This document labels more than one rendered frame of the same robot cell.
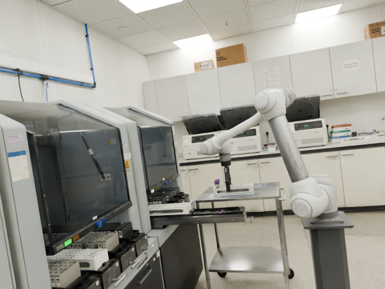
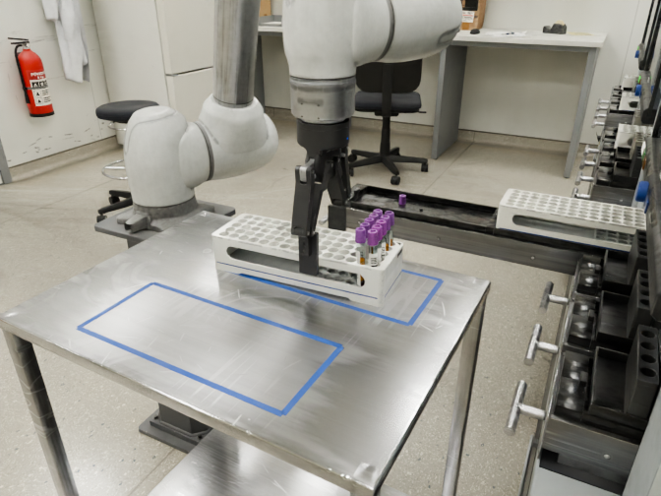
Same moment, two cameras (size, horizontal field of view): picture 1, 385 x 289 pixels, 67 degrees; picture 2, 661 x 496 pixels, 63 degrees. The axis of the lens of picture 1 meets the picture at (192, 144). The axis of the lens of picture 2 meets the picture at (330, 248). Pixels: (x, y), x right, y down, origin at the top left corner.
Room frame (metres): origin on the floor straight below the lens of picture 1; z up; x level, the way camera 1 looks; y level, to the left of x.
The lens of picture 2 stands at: (2.90, -0.07, 1.25)
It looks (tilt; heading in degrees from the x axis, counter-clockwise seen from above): 27 degrees down; 191
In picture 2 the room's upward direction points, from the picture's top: straight up
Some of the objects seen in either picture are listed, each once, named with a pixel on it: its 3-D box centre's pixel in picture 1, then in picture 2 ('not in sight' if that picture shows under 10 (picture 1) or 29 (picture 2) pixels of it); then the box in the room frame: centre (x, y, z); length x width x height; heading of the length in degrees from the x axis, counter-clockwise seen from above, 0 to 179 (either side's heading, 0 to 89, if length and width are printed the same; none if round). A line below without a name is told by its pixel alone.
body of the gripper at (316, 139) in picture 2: (226, 166); (323, 149); (2.16, -0.23, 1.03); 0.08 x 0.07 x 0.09; 167
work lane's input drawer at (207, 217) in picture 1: (195, 217); (482, 231); (1.84, 0.04, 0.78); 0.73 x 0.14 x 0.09; 74
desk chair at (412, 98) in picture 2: not in sight; (390, 96); (-0.83, -0.39, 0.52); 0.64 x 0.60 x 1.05; 4
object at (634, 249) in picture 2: (162, 202); (638, 260); (2.06, 0.26, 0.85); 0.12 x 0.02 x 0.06; 165
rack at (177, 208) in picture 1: (168, 210); (580, 223); (1.89, 0.22, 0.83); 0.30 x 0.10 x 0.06; 74
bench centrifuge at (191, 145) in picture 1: (203, 135); not in sight; (4.48, -0.19, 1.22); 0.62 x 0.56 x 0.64; 162
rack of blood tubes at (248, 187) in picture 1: (233, 190); (306, 255); (2.15, -0.26, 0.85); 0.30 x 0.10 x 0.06; 77
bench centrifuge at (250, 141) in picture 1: (240, 129); not in sight; (4.32, -0.75, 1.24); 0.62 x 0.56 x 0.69; 165
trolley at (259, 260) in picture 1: (246, 241); (267, 484); (2.24, -0.32, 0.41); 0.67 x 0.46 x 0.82; 72
